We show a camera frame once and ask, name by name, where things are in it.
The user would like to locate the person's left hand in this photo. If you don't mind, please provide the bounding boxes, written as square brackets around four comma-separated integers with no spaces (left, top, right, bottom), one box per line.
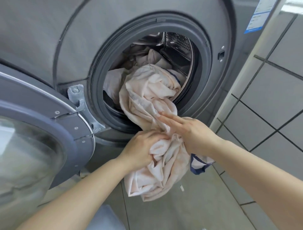
[119,130,171,171]

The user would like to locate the person's right hand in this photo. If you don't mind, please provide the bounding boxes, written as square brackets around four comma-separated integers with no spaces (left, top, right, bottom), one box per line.
[157,111,225,156]

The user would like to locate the pale pink bedsheet navy trim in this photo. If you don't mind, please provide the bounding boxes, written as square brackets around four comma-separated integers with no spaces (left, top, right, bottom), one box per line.
[119,64,215,202]

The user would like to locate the person's right forearm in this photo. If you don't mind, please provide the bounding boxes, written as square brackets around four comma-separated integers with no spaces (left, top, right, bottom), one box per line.
[208,139,303,230]

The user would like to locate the person's left forearm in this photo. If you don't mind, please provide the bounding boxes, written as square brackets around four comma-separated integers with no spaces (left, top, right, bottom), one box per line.
[16,154,135,230]

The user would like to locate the white laundry in drum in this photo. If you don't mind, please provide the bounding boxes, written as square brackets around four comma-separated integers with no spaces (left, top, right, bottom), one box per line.
[103,45,187,105]

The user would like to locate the grey front-load washing machine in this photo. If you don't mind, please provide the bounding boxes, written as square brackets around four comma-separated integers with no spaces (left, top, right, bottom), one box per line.
[0,0,284,180]

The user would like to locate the metal door hinge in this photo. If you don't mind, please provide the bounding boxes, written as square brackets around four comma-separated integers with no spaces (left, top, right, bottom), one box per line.
[67,85,100,133]

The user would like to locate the light blue clothing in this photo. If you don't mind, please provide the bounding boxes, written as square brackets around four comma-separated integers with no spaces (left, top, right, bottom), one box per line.
[86,205,125,230]

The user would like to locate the grey round washer door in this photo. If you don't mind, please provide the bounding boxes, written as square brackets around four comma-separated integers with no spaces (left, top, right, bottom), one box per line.
[0,62,96,230]

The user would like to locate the blue white energy label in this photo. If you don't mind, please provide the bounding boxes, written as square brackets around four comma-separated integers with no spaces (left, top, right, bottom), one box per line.
[244,0,278,35]

